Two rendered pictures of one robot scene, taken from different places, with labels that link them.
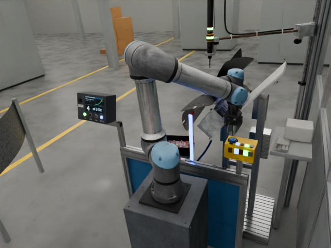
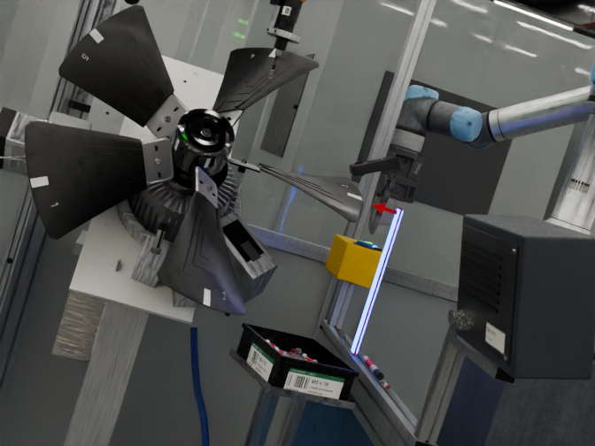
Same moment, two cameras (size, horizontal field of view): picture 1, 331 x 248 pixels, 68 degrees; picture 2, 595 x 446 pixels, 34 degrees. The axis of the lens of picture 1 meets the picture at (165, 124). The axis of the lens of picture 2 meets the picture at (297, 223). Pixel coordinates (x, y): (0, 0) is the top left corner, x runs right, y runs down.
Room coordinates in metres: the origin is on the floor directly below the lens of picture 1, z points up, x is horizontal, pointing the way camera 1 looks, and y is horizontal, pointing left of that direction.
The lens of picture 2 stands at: (2.75, 1.34, 1.25)
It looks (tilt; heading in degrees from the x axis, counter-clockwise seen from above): 4 degrees down; 231
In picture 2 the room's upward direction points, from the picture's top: 18 degrees clockwise
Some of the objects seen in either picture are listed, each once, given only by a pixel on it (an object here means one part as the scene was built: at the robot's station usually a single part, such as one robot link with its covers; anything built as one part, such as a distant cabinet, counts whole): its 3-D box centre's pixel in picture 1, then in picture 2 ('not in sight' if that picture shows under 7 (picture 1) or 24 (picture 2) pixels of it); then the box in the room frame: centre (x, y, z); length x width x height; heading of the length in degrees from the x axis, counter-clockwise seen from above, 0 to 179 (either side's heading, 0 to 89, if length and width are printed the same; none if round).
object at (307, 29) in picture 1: (304, 29); not in sight; (1.64, -0.94, 1.54); 0.10 x 0.07 x 0.08; 96
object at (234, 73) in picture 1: (234, 81); (418, 111); (1.12, -0.35, 1.42); 0.09 x 0.08 x 0.11; 109
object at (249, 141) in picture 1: (240, 149); (353, 263); (1.12, -0.40, 1.02); 0.16 x 0.10 x 0.11; 61
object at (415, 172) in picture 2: (233, 111); (398, 175); (1.12, -0.35, 1.26); 0.09 x 0.08 x 0.12; 151
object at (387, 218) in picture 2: (229, 129); (385, 218); (1.13, -0.33, 1.15); 0.06 x 0.03 x 0.09; 151
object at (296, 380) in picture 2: (177, 145); (294, 363); (1.49, -0.07, 0.85); 0.22 x 0.17 x 0.07; 75
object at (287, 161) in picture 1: (282, 189); not in sight; (1.41, -0.85, 0.42); 0.04 x 0.04 x 0.83; 61
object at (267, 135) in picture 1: (259, 142); (85, 307); (1.61, -0.72, 0.73); 0.15 x 0.09 x 0.22; 61
